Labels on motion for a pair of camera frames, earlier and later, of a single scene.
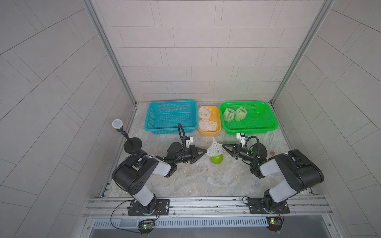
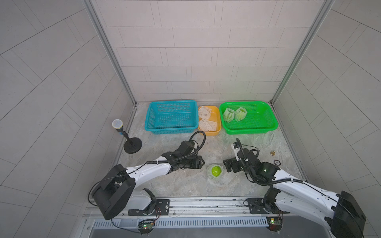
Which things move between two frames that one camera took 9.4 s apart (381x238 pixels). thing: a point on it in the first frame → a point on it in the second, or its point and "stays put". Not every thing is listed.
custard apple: x=240 y=114 stays put
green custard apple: x=217 y=159 → x=216 y=170
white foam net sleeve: x=215 y=149 → x=215 y=171
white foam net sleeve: x=228 y=114 stays put
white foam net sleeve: x=240 y=114 stays put
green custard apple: x=228 y=114 stays put
